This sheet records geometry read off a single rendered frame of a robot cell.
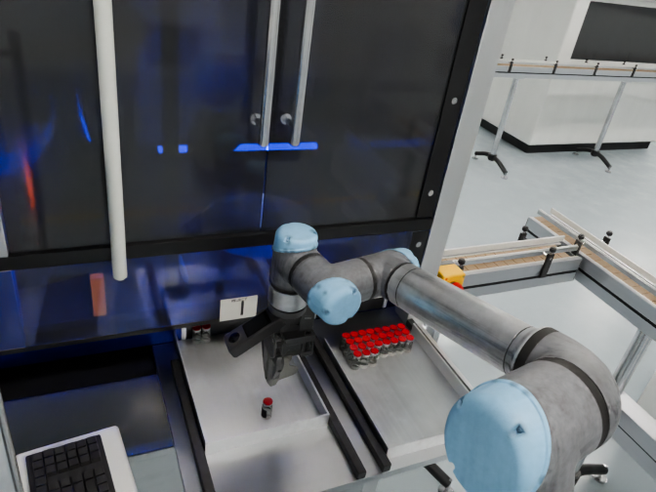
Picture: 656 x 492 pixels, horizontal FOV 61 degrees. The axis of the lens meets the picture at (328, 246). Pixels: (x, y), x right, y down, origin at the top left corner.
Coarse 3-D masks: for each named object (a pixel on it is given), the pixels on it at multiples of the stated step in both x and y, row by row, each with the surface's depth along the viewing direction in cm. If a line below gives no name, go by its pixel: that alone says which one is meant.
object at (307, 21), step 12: (312, 0) 91; (312, 12) 92; (312, 24) 93; (300, 48) 95; (300, 60) 96; (300, 72) 97; (300, 84) 98; (300, 96) 99; (300, 108) 100; (288, 120) 105; (300, 120) 101; (300, 132) 103
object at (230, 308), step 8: (256, 296) 126; (224, 304) 124; (232, 304) 125; (240, 304) 126; (248, 304) 127; (256, 304) 128; (224, 312) 125; (232, 312) 126; (248, 312) 128; (224, 320) 126
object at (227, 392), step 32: (192, 352) 132; (224, 352) 133; (256, 352) 135; (192, 384) 124; (224, 384) 125; (256, 384) 126; (288, 384) 127; (224, 416) 117; (256, 416) 118; (288, 416) 119; (320, 416) 116; (224, 448) 110
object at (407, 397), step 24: (336, 360) 132; (384, 360) 139; (408, 360) 140; (432, 360) 141; (360, 384) 131; (384, 384) 132; (408, 384) 133; (432, 384) 134; (456, 384) 132; (360, 408) 122; (384, 408) 125; (408, 408) 126; (432, 408) 127; (384, 432) 119; (408, 432) 120; (432, 432) 121
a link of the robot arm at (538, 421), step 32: (480, 384) 63; (512, 384) 60; (544, 384) 60; (576, 384) 61; (448, 416) 62; (480, 416) 58; (512, 416) 56; (544, 416) 57; (576, 416) 59; (608, 416) 61; (448, 448) 62; (480, 448) 58; (512, 448) 55; (544, 448) 55; (576, 448) 58; (480, 480) 59; (512, 480) 55; (544, 480) 56
